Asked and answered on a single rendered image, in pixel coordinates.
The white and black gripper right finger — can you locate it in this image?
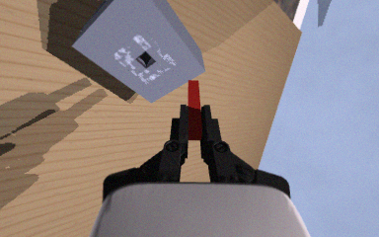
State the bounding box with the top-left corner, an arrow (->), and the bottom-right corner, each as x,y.
200,105 -> 291,199

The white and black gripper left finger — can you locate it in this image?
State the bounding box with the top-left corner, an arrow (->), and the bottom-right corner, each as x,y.
103,105 -> 189,202

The red rectangular peg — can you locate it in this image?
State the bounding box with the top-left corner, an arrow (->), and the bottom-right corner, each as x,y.
188,80 -> 202,140

